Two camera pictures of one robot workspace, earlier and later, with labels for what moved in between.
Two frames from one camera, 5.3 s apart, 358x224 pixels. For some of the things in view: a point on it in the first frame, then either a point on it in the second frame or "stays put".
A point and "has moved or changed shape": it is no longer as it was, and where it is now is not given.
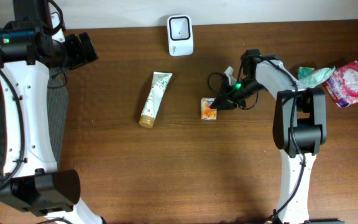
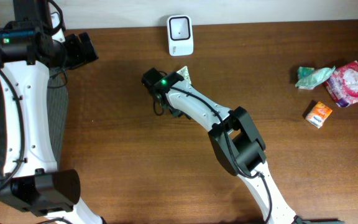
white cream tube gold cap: x=159 y=83 -> x=184 y=72
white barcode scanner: x=180 y=35 stays put
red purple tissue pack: x=349 y=84 stays put
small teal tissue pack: x=303 y=71 stays put
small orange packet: x=207 y=112 has moved or changed shape
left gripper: x=81 y=56 stays put
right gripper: x=226 y=93 -> x=176 y=112
